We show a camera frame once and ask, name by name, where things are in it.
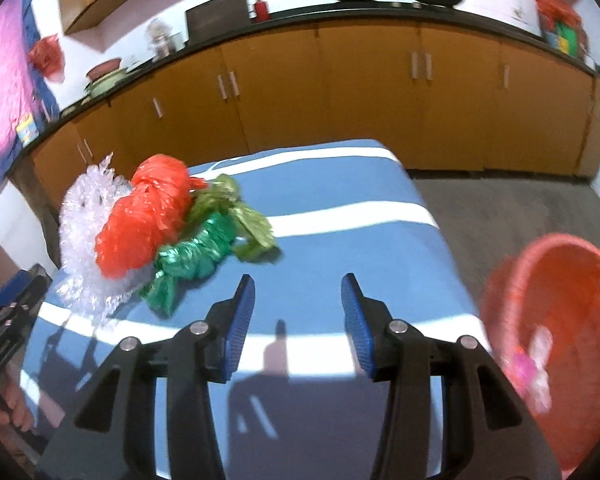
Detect green basin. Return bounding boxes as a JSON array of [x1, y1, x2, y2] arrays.
[[87, 69, 131, 98]]

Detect dark green plastic bag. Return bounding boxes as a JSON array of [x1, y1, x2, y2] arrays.
[[140, 212, 236, 318]]

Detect red bag over condiments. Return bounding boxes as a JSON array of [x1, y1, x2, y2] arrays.
[[535, 0, 583, 26]]

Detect red mesh waste basket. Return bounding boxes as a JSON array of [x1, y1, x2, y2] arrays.
[[480, 232, 600, 476]]

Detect blue pink curtain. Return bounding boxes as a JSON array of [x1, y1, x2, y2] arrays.
[[0, 0, 61, 206]]

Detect person's left hand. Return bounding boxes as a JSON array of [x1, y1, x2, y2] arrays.
[[0, 387, 36, 433]]

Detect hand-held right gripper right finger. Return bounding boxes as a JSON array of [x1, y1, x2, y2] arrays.
[[341, 272, 563, 480]]

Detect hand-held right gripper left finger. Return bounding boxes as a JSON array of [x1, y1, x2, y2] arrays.
[[35, 274, 257, 480]]

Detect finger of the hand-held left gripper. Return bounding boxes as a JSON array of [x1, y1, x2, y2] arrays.
[[0, 267, 48, 333]]

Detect glass jar with plastic wrap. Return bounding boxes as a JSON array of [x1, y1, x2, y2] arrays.
[[146, 17, 173, 58]]

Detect dark cutting board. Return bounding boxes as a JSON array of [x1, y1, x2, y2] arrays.
[[186, 0, 249, 42]]

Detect red bag hanging on wall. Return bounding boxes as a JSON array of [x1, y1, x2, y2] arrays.
[[28, 34, 63, 81]]

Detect blue white striped tablecloth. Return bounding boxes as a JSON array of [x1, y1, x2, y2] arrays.
[[17, 139, 493, 480]]

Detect red plastic bag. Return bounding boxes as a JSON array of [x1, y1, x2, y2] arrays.
[[95, 155, 193, 281]]

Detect row of wooden lower cabinets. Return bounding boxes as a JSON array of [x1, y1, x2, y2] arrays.
[[30, 19, 600, 211]]

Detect red basin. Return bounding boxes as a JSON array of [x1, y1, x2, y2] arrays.
[[86, 58, 122, 80]]

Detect green box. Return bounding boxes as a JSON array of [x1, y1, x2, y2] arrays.
[[555, 22, 581, 53]]

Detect purple plastic bag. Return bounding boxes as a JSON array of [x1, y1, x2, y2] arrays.
[[510, 352, 538, 386]]

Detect black kitchen countertop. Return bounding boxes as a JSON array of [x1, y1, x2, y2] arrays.
[[20, 0, 600, 151]]

